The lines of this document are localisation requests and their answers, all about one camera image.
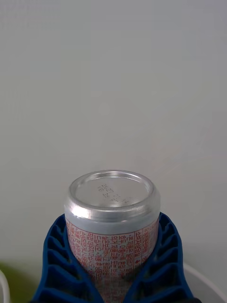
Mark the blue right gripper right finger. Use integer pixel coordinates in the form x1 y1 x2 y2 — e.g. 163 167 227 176
122 212 197 303

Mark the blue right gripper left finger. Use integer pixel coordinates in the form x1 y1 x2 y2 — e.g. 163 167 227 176
30 213 105 303

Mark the orange and white drink can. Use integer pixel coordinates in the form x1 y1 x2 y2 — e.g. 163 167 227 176
63 169 161 303

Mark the grey plastic waste bin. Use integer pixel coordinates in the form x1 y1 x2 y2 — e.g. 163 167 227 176
182 262 227 303

